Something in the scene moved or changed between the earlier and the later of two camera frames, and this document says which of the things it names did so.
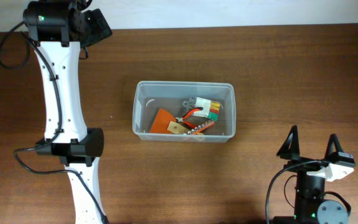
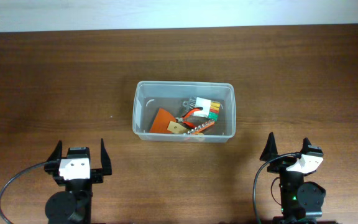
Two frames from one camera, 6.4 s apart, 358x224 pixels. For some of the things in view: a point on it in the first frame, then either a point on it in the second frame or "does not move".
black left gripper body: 99,28 -> 96,175
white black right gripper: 292,152 -> 270,149
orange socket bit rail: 203,126 does not move
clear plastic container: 184,111 does not move
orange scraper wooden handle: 162,124 does not move
